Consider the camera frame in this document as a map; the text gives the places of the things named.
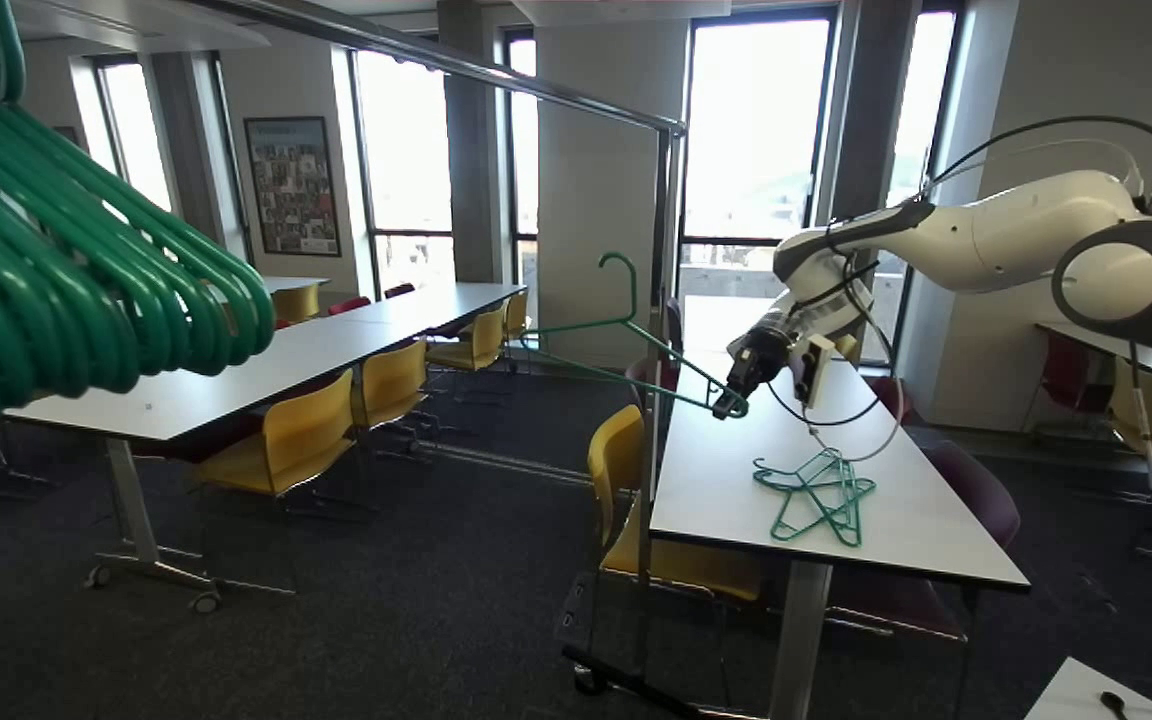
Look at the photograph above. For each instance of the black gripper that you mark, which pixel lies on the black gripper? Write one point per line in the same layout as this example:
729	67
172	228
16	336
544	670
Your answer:
758	356

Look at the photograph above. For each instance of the green plastic hanger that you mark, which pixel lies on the green plastic hanger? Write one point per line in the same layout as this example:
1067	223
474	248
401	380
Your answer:
628	332
817	494

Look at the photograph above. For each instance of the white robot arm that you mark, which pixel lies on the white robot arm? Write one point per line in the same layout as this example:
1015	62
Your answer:
1083	235

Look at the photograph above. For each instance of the yellow chair near rack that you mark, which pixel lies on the yellow chair near rack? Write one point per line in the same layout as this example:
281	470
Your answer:
619	470

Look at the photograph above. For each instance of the green plastic hanger on table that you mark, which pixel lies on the green plastic hanger on table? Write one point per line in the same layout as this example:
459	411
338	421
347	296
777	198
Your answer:
817	494

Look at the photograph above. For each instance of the metal clothing rack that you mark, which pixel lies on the metal clothing rack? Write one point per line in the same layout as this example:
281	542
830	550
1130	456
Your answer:
669	139

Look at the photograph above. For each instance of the white table under robot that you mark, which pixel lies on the white table under robot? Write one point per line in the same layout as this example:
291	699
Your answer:
706	491

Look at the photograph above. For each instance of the purple chair behind table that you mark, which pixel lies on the purple chair behind table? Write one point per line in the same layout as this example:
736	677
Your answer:
980	491

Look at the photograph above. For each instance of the yellow chair far left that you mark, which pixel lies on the yellow chair far left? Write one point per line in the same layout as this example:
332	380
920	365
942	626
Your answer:
474	341

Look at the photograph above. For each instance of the yellow chair middle left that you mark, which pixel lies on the yellow chair middle left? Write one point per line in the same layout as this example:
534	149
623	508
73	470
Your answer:
395	385

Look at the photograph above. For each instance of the yellow chair front left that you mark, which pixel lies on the yellow chair front left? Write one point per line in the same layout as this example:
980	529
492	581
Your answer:
295	447

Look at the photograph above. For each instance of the long white table left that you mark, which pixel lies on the long white table left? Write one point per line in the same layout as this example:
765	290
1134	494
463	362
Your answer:
172	406

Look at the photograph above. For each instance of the bunch of hung green hangers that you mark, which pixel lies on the bunch of hung green hangers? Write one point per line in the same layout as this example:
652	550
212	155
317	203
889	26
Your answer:
99	285

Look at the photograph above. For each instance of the framed wall picture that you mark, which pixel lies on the framed wall picture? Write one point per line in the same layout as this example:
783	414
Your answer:
295	187

